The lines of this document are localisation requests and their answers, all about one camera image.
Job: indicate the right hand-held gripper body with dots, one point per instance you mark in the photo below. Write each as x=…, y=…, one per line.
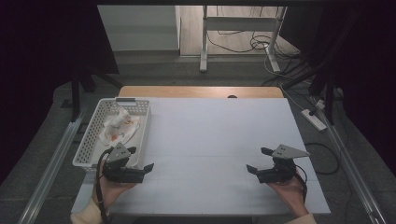
x=280, y=171

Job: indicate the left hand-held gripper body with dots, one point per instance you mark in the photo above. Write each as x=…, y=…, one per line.
x=120, y=169

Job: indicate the white fruit print baby pants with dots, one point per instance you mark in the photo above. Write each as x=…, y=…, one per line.
x=120, y=130

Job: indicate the white perforated plastic basket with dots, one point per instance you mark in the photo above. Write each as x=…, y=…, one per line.
x=93, y=130

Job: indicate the person's left hand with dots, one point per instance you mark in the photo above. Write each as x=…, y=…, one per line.
x=109, y=191

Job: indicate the person's right hand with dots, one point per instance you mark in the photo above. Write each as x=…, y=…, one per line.
x=289, y=194

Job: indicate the white power strip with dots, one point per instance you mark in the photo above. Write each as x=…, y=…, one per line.
x=313, y=119

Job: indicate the white power plug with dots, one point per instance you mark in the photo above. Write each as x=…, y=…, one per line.
x=320, y=104

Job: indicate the black metal stand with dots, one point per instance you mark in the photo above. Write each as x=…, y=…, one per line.
x=75, y=99
x=330, y=102

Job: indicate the aluminium floor rail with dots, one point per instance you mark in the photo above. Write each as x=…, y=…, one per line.
x=46, y=180
x=358, y=183

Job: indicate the white metal desk frame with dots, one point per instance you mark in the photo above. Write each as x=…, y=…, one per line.
x=204, y=46

